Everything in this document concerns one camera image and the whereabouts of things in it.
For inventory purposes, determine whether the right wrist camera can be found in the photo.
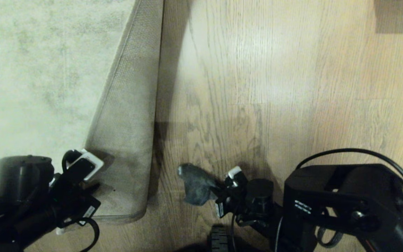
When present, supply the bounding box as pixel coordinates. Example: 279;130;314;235
224;166;248;192

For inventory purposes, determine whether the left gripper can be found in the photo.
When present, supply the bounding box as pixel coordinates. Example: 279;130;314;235
49;185;101;229

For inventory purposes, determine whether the black cable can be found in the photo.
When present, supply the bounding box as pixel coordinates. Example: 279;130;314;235
295;148;403;242
77;217;100;252

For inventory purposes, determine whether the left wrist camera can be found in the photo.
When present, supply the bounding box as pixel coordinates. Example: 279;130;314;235
61;149;105;191

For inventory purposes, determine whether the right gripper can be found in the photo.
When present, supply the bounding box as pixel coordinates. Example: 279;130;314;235
214;185;250;222

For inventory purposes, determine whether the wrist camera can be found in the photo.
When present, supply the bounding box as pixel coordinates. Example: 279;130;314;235
224;166;248;192
61;149;105;191

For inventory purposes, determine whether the dark grey cloth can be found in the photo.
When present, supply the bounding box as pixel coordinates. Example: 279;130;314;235
177;163;220;206

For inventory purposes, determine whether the pale beige rug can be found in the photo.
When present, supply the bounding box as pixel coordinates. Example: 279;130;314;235
0;0;164;225

